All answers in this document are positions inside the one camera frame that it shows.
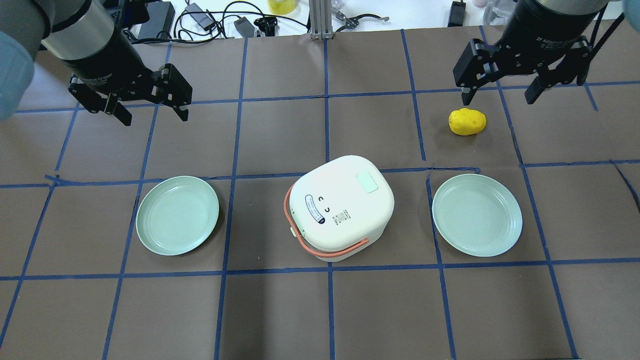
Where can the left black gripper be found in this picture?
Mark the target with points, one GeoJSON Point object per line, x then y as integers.
{"type": "Point", "coordinates": [109, 62]}

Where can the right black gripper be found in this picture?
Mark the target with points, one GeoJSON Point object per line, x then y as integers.
{"type": "Point", "coordinates": [534, 31]}

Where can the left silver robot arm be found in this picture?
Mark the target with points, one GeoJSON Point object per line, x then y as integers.
{"type": "Point", "coordinates": [68, 29]}

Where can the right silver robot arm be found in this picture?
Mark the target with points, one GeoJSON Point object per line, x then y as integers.
{"type": "Point", "coordinates": [544, 38]}

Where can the white rice cooker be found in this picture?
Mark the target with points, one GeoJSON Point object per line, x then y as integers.
{"type": "Point", "coordinates": [339, 208]}

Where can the yellow toy potato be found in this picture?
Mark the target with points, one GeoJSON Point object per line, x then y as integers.
{"type": "Point", "coordinates": [467, 122]}

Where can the black power adapter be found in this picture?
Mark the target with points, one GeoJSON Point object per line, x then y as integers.
{"type": "Point", "coordinates": [160, 18]}

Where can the left green plate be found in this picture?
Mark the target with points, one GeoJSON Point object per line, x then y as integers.
{"type": "Point", "coordinates": [177, 215]}

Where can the green plate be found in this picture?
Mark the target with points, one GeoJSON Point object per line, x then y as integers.
{"type": "Point", "coordinates": [477, 215]}
{"type": "Point", "coordinates": [177, 215]}

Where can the right green plate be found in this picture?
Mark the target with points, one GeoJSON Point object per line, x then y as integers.
{"type": "Point", "coordinates": [477, 215]}

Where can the aluminium frame post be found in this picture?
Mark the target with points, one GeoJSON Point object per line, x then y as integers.
{"type": "Point", "coordinates": [320, 17]}

